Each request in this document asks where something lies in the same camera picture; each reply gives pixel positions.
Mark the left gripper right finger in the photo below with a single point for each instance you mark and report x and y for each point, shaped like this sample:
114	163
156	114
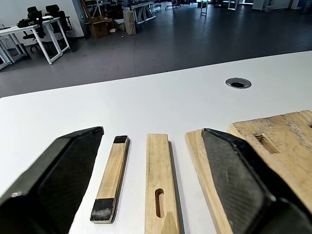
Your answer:
240	180

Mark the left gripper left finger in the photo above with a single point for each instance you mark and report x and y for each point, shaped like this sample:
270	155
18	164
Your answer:
58	175

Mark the wooden cross bar black caps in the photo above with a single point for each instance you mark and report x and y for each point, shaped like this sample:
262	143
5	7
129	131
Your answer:
112	178

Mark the wooden seat board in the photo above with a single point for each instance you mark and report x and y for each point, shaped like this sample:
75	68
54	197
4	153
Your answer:
285	146

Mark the wooden leg with slot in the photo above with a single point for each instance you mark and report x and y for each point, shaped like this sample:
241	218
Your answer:
158	170

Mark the black office chair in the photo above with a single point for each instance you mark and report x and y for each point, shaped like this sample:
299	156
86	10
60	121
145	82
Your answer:
59	20
34	26

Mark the brown cardboard box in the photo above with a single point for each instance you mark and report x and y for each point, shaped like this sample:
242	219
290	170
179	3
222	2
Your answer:
98	28

